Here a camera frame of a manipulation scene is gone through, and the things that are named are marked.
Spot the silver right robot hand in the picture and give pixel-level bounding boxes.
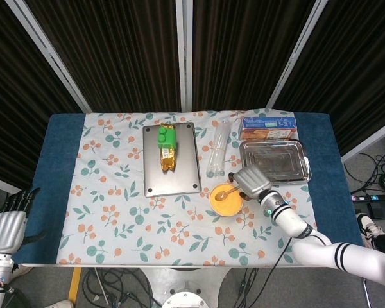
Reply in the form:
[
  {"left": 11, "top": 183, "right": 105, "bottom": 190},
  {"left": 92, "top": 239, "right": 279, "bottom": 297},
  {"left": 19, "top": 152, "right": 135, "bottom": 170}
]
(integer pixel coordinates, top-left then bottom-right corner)
[{"left": 228, "top": 166, "right": 273, "bottom": 201}]

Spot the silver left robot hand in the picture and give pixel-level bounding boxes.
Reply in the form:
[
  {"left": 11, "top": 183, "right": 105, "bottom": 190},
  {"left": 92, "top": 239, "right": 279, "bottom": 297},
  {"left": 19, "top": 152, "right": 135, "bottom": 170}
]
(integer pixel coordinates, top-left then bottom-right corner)
[{"left": 0, "top": 187, "right": 48, "bottom": 252}]

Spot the small metal spoon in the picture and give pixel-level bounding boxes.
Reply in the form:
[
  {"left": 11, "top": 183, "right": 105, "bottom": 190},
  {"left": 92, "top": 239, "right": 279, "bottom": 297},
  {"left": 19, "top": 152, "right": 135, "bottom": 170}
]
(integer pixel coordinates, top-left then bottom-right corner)
[{"left": 215, "top": 185, "right": 241, "bottom": 201}]

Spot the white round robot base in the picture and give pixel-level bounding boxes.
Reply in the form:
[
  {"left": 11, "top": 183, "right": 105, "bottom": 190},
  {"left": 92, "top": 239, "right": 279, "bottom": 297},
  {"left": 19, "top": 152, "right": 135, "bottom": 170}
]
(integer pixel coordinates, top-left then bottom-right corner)
[{"left": 162, "top": 290, "right": 209, "bottom": 308}]

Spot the orange bowl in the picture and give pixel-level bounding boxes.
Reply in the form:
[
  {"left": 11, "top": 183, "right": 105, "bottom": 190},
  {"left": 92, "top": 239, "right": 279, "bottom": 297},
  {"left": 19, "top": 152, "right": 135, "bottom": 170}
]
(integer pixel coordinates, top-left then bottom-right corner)
[{"left": 209, "top": 182, "right": 245, "bottom": 218}]

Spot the stainless steel tray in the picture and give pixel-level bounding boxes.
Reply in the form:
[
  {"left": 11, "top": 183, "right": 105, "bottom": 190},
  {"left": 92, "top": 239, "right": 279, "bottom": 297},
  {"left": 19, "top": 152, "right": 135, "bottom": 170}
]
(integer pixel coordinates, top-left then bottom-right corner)
[{"left": 239, "top": 140, "right": 312, "bottom": 186}]

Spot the bundle of clear tubes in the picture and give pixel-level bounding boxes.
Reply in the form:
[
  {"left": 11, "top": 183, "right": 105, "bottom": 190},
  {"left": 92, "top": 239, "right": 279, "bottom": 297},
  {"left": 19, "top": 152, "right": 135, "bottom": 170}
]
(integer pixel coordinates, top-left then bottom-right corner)
[{"left": 206, "top": 120, "right": 232, "bottom": 178}]

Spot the blue orange biscuit box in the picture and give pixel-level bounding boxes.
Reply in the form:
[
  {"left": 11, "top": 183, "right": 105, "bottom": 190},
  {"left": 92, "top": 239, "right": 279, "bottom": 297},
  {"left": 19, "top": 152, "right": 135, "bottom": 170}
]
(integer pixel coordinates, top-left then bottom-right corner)
[{"left": 240, "top": 115, "right": 298, "bottom": 142}]

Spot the grey closed laptop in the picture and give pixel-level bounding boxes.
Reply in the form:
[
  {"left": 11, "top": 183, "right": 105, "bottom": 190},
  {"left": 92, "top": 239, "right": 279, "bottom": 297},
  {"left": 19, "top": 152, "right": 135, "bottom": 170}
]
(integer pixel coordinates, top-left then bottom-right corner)
[{"left": 142, "top": 121, "right": 202, "bottom": 198}]

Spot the yellow floor tape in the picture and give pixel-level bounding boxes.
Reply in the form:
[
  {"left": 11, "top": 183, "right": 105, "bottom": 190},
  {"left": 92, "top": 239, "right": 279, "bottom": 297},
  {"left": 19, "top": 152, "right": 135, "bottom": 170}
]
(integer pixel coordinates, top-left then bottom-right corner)
[{"left": 67, "top": 268, "right": 83, "bottom": 302}]

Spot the gold foil packet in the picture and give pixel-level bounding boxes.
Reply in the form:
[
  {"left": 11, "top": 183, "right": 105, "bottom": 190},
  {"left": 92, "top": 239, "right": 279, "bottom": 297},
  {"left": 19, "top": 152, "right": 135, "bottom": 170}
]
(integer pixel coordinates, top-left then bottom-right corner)
[{"left": 160, "top": 121, "right": 178, "bottom": 174}]

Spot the green toy block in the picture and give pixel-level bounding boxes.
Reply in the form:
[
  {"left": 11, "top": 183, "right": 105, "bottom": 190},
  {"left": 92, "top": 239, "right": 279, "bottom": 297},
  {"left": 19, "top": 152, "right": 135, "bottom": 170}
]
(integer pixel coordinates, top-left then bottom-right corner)
[{"left": 157, "top": 124, "right": 178, "bottom": 150}]

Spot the blue table cover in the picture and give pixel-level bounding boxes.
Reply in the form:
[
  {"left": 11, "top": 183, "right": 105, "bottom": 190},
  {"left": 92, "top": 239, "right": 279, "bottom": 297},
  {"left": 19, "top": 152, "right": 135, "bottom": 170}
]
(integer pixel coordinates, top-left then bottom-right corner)
[{"left": 12, "top": 112, "right": 366, "bottom": 266}]

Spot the floral tablecloth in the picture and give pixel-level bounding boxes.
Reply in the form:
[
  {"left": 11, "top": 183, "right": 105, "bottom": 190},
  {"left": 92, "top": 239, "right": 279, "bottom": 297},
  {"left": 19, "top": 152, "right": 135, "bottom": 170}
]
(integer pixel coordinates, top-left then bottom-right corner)
[{"left": 56, "top": 108, "right": 325, "bottom": 267}]

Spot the black power strip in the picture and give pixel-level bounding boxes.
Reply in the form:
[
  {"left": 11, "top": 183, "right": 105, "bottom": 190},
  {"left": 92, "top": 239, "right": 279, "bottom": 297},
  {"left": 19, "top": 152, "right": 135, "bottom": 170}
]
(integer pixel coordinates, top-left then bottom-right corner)
[{"left": 351, "top": 192, "right": 385, "bottom": 203}]

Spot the dark ribbed partition panel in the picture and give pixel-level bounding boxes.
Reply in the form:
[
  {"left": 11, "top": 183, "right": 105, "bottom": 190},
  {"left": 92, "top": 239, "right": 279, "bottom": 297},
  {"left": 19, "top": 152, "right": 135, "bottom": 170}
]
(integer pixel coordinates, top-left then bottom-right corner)
[
  {"left": 192, "top": 0, "right": 315, "bottom": 112},
  {"left": 25, "top": 0, "right": 182, "bottom": 113},
  {"left": 0, "top": 0, "right": 84, "bottom": 190},
  {"left": 274, "top": 0, "right": 385, "bottom": 155}
]

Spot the black white sneaker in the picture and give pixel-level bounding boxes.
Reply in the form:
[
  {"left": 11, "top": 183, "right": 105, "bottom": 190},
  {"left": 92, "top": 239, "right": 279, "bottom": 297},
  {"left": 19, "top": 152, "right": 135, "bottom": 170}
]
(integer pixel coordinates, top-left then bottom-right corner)
[{"left": 355, "top": 213, "right": 385, "bottom": 248}]

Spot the white partition post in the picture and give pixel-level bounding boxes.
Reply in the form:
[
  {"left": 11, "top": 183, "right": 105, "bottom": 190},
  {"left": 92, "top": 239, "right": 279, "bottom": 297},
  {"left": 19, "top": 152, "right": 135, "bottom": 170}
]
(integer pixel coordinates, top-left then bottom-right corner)
[
  {"left": 339, "top": 117, "right": 385, "bottom": 163},
  {"left": 265, "top": 0, "right": 329, "bottom": 109},
  {"left": 4, "top": 0, "right": 91, "bottom": 114},
  {"left": 175, "top": 0, "right": 193, "bottom": 112},
  {"left": 0, "top": 175, "right": 26, "bottom": 195}
]

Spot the grey table pedestal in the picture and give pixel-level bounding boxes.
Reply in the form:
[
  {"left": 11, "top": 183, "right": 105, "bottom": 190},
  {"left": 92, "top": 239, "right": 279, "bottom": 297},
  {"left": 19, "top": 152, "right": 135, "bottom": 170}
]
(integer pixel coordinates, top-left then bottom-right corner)
[{"left": 140, "top": 266, "right": 232, "bottom": 308}]

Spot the black floor cable tangle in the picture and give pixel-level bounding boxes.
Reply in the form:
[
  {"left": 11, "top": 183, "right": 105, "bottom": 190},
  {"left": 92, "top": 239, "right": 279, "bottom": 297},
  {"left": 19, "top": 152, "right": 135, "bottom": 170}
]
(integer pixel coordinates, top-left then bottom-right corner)
[{"left": 82, "top": 268, "right": 163, "bottom": 308}]

